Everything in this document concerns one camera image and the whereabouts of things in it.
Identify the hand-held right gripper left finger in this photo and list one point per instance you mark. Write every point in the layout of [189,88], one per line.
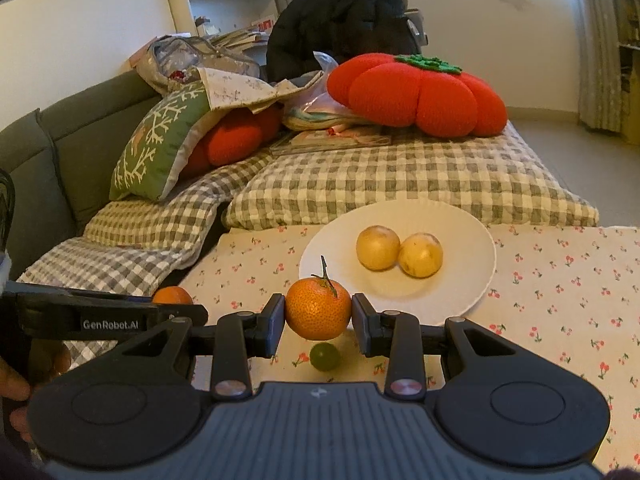
[279,325]

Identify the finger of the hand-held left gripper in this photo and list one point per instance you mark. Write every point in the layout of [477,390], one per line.
[125,322]

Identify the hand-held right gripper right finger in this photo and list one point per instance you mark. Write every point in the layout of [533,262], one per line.
[358,325]

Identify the mandarin with stem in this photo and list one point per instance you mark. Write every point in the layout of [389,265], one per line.
[317,310]

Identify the green tomato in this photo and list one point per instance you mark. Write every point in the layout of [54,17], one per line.
[325,357]

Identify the orange mandarin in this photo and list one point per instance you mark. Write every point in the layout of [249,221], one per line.
[172,296]

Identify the white plate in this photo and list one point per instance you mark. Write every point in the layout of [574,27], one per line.
[445,292]

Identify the person's left hand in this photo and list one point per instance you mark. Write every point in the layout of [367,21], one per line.
[50,360]

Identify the yellow round fruit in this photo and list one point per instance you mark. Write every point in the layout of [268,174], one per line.
[422,256]
[377,249]

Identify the grey green sofa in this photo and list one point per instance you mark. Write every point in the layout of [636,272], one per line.
[75,160]

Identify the grey checkered blanket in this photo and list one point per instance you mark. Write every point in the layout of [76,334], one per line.
[150,220]

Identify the grey checkered pillow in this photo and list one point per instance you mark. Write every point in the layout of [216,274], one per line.
[400,175]

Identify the green leaf pattern pillow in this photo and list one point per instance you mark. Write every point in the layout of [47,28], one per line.
[160,145]

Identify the small red cushion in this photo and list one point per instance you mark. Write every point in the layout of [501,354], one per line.
[230,140]

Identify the cherry print cloth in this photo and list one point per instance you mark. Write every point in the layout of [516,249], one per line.
[550,310]

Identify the plastic bag with striped cloth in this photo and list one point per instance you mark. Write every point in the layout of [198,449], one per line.
[315,110]

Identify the large red tomato cushion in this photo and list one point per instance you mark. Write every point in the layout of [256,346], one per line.
[400,95]

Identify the beige floral cloth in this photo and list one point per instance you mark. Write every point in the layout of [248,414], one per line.
[235,90]

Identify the clear plastic storage bag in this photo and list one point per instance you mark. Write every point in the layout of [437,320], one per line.
[200,60]

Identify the stack of papers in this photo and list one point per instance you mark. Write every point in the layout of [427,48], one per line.
[240,35]

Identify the grey office chair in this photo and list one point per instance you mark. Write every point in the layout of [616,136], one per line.
[417,27]

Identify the black jacket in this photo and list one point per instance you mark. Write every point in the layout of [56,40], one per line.
[340,10]

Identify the wooden shelf unit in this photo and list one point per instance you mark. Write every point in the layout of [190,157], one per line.
[629,60]

